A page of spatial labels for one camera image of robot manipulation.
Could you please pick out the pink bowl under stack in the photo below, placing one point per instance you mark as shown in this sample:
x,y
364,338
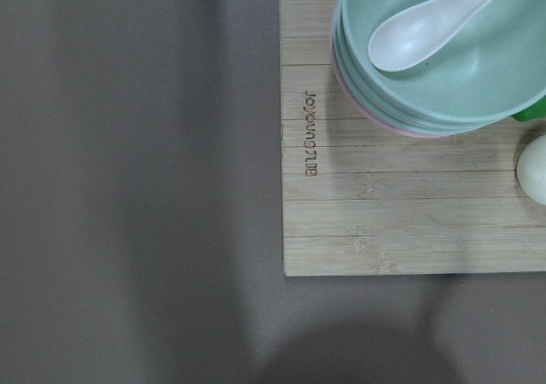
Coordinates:
x,y
364,110

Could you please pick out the bamboo cutting board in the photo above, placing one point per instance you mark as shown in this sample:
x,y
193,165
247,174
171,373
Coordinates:
x,y
360,200

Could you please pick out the cream round egg object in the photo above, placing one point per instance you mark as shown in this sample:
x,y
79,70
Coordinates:
x,y
530,170

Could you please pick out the white ceramic spoon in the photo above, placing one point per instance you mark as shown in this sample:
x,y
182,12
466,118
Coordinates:
x,y
411,36

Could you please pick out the stacked green bowls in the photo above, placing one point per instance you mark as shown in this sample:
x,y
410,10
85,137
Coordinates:
x,y
493,69

